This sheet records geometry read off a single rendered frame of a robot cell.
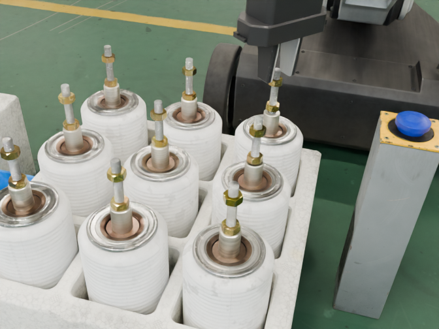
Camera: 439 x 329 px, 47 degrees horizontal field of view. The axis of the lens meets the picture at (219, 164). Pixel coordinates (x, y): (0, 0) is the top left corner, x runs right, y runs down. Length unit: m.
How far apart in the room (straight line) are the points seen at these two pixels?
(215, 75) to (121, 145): 0.33
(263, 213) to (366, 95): 0.47
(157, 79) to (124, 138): 0.64
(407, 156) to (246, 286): 0.25
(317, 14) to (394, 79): 0.44
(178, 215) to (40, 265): 0.17
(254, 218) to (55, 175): 0.25
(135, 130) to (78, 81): 0.65
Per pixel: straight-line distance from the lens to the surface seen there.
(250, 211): 0.58
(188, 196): 0.62
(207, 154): 0.71
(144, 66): 1.43
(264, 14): 0.59
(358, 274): 0.75
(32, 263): 0.60
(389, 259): 0.73
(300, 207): 0.69
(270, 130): 0.69
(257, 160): 0.58
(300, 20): 0.61
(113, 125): 0.73
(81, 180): 0.65
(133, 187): 0.61
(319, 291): 0.83
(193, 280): 0.51
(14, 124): 0.96
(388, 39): 1.28
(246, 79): 1.00
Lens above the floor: 0.63
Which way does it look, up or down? 37 degrees down
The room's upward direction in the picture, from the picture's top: 3 degrees clockwise
